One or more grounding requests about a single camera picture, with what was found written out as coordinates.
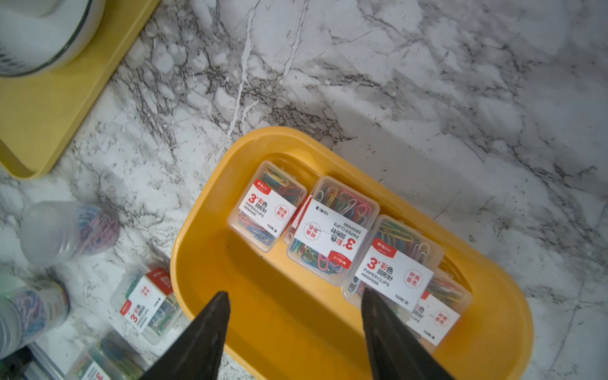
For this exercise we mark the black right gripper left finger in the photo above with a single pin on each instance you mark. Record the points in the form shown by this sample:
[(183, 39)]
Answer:
[(198, 352)]

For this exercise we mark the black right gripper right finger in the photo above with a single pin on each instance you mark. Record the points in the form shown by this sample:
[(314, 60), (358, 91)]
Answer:
[(394, 353)]

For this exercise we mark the rectangular paper clip box four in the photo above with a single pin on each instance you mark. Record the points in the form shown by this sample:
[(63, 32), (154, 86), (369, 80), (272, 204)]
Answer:
[(396, 261)]

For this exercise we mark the rectangular paper clip box two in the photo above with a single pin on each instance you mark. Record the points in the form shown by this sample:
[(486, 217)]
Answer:
[(107, 359)]

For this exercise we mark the rectangular paper clip box three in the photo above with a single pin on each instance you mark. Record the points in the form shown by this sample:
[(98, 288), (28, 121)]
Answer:
[(331, 228)]

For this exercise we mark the yellow plastic storage box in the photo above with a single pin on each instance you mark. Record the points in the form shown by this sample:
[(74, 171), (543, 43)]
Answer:
[(288, 323)]

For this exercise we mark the rectangular paper clip box five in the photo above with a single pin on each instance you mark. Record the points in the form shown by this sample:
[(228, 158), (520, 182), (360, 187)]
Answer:
[(267, 206)]

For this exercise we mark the clear round paper clip jar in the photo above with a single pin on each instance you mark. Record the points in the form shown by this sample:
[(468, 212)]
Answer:
[(54, 232)]

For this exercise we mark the rectangular paper clip box six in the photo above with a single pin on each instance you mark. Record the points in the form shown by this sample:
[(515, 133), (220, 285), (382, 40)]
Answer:
[(443, 302)]

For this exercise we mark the yellow flat tray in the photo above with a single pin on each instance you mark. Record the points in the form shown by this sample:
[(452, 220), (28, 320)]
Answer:
[(41, 113)]

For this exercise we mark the white patterned plate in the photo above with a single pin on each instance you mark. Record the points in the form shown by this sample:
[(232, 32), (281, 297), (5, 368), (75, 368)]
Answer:
[(39, 36)]

